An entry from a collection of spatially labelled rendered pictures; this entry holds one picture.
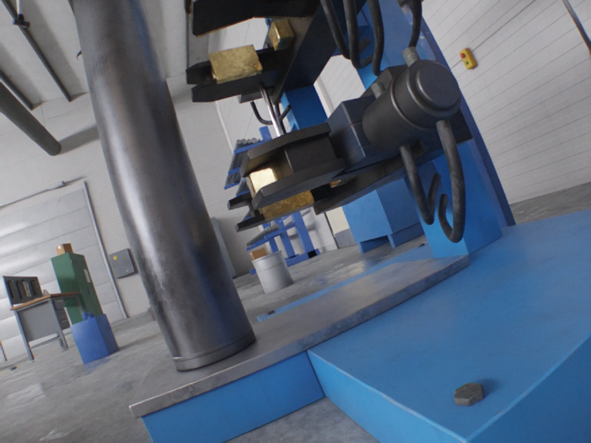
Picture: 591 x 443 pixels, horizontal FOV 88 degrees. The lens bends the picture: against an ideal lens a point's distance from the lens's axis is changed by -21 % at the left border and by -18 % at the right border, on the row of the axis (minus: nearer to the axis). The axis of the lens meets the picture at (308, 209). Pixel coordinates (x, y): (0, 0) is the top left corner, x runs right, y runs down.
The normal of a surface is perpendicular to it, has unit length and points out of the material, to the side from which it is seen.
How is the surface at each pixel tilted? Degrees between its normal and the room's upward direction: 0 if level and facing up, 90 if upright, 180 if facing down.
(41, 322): 90
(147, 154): 90
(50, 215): 90
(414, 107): 116
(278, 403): 90
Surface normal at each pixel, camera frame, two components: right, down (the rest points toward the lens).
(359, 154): -0.89, 0.32
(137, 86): 0.48, -0.25
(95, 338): 0.20, -0.15
